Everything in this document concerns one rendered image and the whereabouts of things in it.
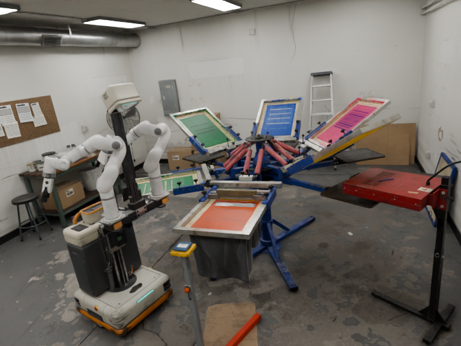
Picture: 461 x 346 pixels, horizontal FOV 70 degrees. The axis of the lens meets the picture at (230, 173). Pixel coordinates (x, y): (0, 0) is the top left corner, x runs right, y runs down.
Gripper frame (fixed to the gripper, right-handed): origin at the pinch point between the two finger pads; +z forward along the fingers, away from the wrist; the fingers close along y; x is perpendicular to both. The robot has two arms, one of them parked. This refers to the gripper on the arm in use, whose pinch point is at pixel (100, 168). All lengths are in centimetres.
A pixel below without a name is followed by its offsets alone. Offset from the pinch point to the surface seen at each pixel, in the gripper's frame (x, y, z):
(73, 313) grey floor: -21, -5, 153
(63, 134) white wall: -168, 314, 97
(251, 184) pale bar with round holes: -95, -81, -28
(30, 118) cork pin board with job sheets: -105, 310, 74
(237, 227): -37, -112, -12
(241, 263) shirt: -41, -125, 12
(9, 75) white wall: -73, 334, 21
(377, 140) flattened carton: -492, -95, -118
